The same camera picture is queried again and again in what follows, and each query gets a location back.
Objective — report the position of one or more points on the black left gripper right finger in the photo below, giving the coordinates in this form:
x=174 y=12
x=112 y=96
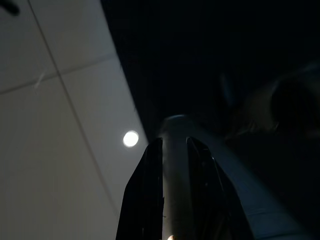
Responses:
x=212 y=200

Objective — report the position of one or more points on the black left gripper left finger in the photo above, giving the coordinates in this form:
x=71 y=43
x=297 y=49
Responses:
x=142 y=195

